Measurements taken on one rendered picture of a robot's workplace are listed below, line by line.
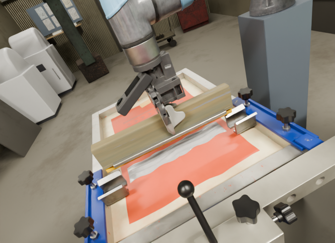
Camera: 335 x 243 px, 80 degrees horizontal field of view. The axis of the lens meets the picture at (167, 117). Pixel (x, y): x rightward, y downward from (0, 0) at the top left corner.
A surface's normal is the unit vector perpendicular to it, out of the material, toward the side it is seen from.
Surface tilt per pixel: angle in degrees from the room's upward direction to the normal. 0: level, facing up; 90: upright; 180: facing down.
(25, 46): 71
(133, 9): 88
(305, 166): 0
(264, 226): 0
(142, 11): 95
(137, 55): 90
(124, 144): 90
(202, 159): 0
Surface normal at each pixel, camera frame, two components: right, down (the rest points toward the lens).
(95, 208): -0.34, -0.77
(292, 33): 0.20, 0.50
